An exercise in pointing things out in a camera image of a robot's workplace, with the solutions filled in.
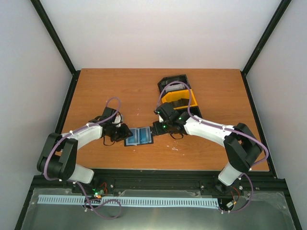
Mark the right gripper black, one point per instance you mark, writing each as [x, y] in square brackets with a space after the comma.
[158, 130]

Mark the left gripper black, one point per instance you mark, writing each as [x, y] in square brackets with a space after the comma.
[124, 133]

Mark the blue VIP card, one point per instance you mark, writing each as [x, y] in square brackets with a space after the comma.
[134, 139]
[145, 135]

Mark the black cards stack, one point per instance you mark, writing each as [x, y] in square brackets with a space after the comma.
[180, 103]

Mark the black leather card holder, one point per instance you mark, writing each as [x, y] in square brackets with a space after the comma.
[139, 137]

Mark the yellow bin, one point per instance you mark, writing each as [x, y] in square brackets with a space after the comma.
[176, 95]

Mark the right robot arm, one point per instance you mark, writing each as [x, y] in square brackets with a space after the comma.
[241, 146]

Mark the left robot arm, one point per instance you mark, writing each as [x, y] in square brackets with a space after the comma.
[58, 157]

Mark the white cards stack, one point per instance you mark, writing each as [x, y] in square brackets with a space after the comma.
[175, 87]

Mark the green led circuit board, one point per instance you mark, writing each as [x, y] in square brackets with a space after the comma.
[100, 192]

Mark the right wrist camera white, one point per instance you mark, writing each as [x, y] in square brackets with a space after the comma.
[161, 117]

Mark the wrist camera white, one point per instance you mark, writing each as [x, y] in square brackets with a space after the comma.
[161, 117]
[118, 121]

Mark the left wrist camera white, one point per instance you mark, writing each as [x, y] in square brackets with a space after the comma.
[118, 121]

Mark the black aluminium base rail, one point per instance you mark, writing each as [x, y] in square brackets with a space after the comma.
[205, 182]

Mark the light blue cable duct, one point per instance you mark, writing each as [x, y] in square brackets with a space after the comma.
[130, 201]

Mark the left black frame post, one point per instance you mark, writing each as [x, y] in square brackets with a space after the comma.
[40, 10]

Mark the black frame post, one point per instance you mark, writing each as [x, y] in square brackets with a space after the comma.
[40, 10]
[279, 12]

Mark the right black frame post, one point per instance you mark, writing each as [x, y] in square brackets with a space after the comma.
[279, 12]

